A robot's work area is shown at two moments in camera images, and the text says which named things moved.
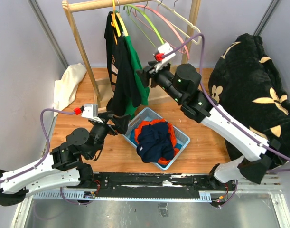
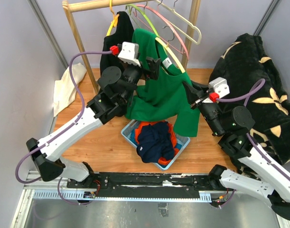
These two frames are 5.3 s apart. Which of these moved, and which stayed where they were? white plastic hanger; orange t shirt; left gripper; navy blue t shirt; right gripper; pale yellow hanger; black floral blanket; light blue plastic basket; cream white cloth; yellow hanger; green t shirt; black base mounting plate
Moved: pale yellow hanger; left gripper; light blue plastic basket; right gripper; green t shirt; yellow hanger
Stayed: black floral blanket; orange t shirt; navy blue t shirt; white plastic hanger; cream white cloth; black base mounting plate
